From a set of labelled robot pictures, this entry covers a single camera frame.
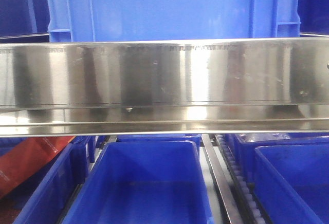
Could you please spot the blue bin back left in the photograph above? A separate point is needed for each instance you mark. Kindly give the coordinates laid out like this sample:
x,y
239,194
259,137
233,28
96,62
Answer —
x,y
196,138

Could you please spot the roller conveyor track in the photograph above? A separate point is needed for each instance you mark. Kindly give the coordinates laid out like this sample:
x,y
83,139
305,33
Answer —
x,y
248,206

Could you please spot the red foil bag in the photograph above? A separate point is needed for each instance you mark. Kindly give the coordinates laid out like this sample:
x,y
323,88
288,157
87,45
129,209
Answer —
x,y
28,157

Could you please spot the large blue crate upper shelf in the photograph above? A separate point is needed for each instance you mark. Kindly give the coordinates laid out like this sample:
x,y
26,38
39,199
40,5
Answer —
x,y
143,20

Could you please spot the blue bin front left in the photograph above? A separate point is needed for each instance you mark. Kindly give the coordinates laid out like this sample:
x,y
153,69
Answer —
x,y
144,182

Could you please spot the blue bin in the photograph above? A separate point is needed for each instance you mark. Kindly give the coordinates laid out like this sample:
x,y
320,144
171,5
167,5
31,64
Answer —
x,y
144,182
291,182
242,146
196,138
43,197

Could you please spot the blue bin far left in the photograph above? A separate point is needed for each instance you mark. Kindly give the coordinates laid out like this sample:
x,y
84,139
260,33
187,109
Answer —
x,y
43,197

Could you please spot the blue bin front centre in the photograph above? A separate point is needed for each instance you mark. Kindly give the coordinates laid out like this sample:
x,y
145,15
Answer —
x,y
291,182

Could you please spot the stainless steel shelf rail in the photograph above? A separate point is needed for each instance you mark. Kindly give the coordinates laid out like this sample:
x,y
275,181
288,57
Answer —
x,y
192,86

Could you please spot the blue bin back centre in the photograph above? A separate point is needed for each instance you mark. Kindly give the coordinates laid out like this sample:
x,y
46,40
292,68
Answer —
x,y
242,146

